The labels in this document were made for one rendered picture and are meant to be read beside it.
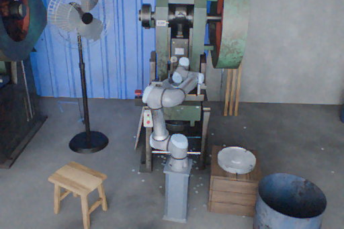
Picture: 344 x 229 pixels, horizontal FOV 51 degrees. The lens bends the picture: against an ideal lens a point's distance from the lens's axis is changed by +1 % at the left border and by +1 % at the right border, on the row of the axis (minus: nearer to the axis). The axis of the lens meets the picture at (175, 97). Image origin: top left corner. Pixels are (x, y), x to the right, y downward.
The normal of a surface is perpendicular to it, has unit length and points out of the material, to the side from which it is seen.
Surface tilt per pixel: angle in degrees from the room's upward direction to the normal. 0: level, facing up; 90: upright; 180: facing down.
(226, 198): 90
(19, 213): 0
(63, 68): 90
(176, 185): 90
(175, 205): 90
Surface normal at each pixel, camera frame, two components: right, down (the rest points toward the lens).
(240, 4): 0.01, 0.01
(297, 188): -0.51, 0.33
